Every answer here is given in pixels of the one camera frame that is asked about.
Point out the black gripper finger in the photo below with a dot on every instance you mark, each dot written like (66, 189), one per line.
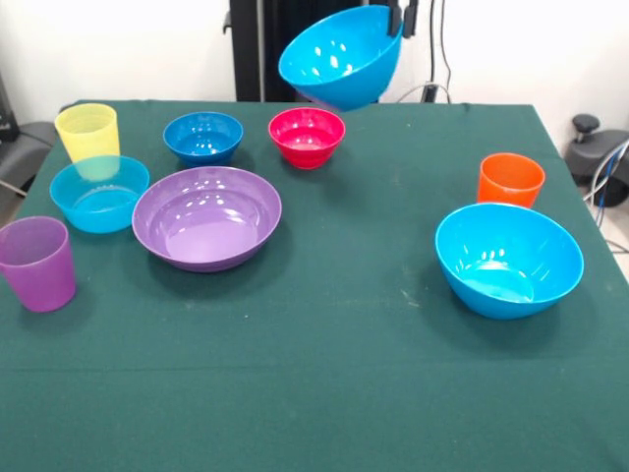
(394, 17)
(411, 19)

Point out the large blue bowl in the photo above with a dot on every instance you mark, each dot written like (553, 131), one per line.
(344, 64)
(508, 265)

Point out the small red bowl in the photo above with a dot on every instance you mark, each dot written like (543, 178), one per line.
(307, 140)

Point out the black power plug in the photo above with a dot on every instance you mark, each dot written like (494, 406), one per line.
(431, 92)

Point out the orange cup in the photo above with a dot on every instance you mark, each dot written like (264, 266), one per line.
(511, 184)

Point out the small dark blue bowl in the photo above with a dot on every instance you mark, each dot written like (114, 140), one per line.
(202, 140)

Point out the dark grey chair base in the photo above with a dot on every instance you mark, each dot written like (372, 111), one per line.
(594, 157)

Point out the wide purple bowl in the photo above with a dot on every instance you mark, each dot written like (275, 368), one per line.
(206, 226)

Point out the yellow cup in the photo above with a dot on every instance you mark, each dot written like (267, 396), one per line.
(88, 130)

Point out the translucent light blue bowl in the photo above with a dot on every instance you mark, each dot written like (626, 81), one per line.
(98, 206)

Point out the dark green tablecloth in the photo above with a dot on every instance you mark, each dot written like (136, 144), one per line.
(304, 373)

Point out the grey padded chair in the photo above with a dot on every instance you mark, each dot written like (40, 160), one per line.
(22, 147)

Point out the purple cup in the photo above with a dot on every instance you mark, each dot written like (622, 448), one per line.
(39, 270)

